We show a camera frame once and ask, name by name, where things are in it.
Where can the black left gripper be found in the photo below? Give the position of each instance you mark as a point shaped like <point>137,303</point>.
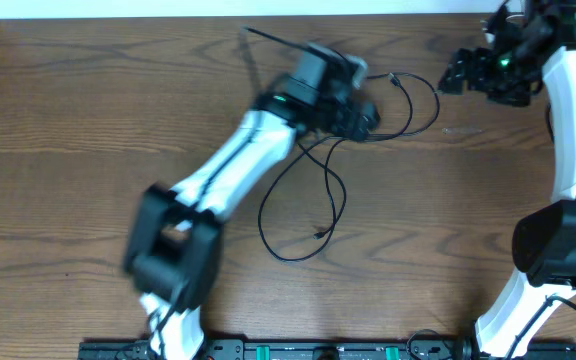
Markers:
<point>356,120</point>

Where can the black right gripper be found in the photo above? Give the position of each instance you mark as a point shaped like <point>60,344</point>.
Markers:
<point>477,59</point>

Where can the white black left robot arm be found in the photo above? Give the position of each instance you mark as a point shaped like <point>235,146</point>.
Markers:
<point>176,243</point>

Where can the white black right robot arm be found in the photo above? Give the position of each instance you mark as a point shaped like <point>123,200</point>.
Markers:
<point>525,54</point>

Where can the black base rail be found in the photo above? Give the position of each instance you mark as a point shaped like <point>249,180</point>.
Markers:
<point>424,345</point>

